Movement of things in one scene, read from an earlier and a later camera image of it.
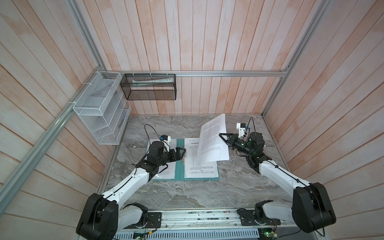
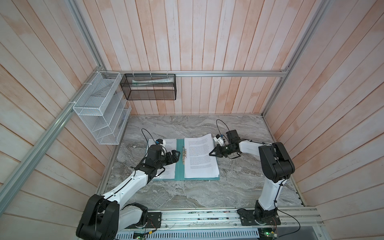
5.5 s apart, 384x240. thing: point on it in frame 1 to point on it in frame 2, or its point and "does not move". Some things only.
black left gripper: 179,157 does not move
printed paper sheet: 212,147 to 198,163
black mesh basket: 149,86 does not move
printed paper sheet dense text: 167,171 does not move
